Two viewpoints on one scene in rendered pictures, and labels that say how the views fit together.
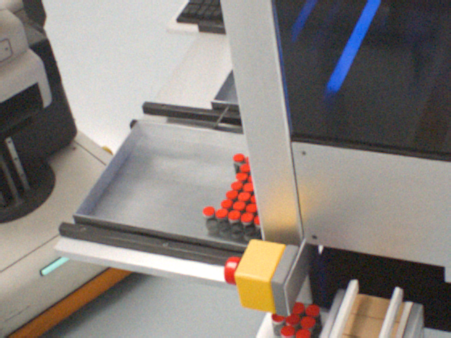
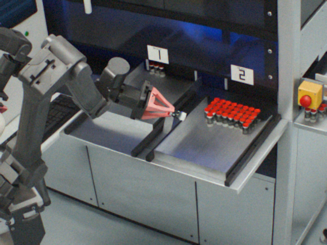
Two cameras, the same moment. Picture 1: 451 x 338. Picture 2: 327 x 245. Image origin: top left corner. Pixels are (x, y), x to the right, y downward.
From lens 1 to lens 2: 225 cm
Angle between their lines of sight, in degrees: 64
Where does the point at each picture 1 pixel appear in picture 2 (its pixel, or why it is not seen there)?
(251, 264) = (312, 88)
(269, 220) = (295, 77)
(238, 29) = not seen: outside the picture
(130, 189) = (202, 162)
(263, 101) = (298, 19)
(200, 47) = (83, 135)
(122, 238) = (246, 159)
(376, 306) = not seen: hidden behind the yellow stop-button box
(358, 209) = (308, 48)
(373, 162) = (311, 23)
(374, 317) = not seen: hidden behind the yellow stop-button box
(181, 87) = (118, 143)
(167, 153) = (178, 149)
